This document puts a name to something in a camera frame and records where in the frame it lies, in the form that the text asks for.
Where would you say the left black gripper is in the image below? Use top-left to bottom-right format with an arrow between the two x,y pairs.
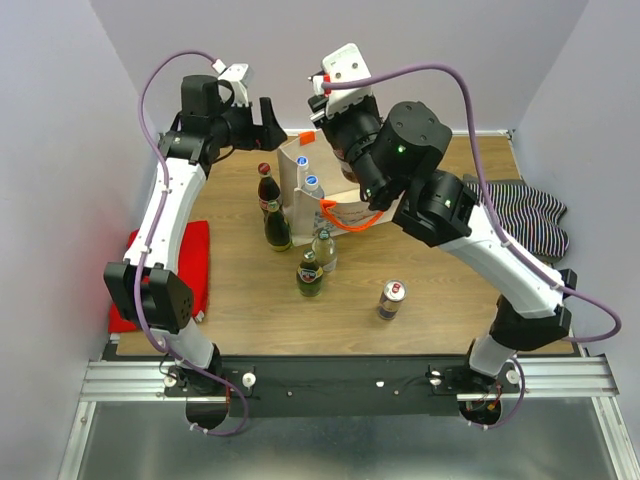
210,95 -> 288,151

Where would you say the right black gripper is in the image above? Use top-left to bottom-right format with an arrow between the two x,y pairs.
306,93 -> 392,208

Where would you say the cola glass bottle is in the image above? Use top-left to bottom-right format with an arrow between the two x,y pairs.
258,162 -> 282,216
333,148 -> 359,184

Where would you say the clear plastic water bottle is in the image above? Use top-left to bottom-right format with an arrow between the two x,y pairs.
296,156 -> 309,188

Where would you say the blue label water bottle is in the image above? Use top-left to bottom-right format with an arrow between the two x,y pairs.
302,175 -> 325,200

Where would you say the beige canvas tote bag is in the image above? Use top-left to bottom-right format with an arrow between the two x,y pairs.
277,130 -> 398,246

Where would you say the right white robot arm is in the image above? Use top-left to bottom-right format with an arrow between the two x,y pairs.
308,95 -> 576,392

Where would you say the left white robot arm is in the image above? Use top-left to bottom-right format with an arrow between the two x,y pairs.
104,64 -> 287,395

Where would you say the rear green glass bottle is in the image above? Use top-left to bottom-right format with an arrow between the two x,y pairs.
264,200 -> 292,251

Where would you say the clear glass soda bottle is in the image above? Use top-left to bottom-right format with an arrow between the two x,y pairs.
311,228 -> 337,273

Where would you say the red bull energy can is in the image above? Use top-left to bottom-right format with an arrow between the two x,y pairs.
376,280 -> 407,320

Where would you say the red folded cloth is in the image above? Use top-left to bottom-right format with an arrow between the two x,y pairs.
108,220 -> 210,334

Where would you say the front green beer bottle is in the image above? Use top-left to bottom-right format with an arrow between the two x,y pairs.
296,249 -> 324,297

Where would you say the striped folded cloth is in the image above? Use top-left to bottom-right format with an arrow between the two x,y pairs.
487,179 -> 569,263

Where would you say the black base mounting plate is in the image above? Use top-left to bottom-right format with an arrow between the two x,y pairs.
164,354 -> 521,419

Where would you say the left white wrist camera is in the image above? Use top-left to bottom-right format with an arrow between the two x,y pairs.
211,59 -> 253,107

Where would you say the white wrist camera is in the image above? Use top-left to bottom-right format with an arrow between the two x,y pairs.
308,43 -> 372,123
211,59 -> 253,107

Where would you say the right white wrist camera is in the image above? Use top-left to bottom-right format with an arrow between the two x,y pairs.
308,43 -> 372,123

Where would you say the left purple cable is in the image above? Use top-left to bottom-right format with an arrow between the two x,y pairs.
133,49 -> 250,437

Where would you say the purple cable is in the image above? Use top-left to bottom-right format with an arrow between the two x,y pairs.
319,62 -> 624,431
133,49 -> 250,437

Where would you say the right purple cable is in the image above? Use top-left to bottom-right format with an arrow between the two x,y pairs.
319,62 -> 624,431

